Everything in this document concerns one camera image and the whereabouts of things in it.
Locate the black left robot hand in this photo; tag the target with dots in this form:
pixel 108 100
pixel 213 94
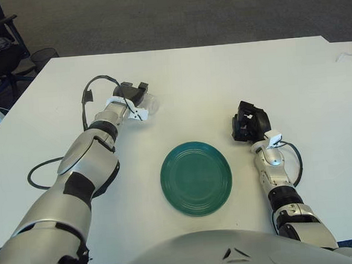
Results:
pixel 132 94

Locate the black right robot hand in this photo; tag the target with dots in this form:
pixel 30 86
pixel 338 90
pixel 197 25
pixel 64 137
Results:
pixel 261 121

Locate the clear bottle with blue cap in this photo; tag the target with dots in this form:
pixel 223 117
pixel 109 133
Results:
pixel 153 105

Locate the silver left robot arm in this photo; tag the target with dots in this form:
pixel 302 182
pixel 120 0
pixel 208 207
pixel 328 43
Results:
pixel 84 153

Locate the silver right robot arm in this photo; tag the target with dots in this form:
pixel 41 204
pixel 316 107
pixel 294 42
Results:
pixel 275 176

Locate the green ribbed plate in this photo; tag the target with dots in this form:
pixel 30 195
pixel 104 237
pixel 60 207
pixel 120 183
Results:
pixel 196 179

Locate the black mesh wastebasket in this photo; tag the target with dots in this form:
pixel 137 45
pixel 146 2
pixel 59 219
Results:
pixel 45 56

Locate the grey robot torso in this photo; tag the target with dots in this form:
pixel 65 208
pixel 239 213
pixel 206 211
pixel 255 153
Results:
pixel 188 258

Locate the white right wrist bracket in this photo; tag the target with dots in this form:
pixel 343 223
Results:
pixel 275 136

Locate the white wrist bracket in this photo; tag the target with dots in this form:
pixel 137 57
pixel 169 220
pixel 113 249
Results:
pixel 138 114
pixel 275 136

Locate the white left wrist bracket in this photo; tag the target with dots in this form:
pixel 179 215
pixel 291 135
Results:
pixel 138 114

